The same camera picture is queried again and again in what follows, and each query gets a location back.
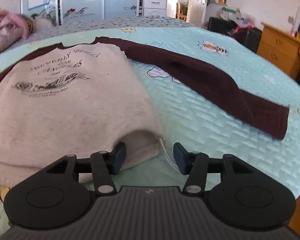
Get grey and maroon sweatshirt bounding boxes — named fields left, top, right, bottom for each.
left=0, top=37, right=289, bottom=187

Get teal bee-pattern bedspread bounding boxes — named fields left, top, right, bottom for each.
left=0, top=20, right=300, bottom=236

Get wooden dresser desk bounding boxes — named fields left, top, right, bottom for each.
left=257, top=22, right=300, bottom=79

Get floral rolled quilt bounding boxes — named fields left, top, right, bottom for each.
left=0, top=26, right=22, bottom=53

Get white drawer cabinet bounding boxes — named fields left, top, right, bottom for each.
left=142, top=0, right=167, bottom=17

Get white room door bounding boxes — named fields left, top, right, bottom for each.
left=186, top=0, right=208, bottom=27

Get pink crumpled garment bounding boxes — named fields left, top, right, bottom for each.
left=0, top=9, right=29, bottom=40

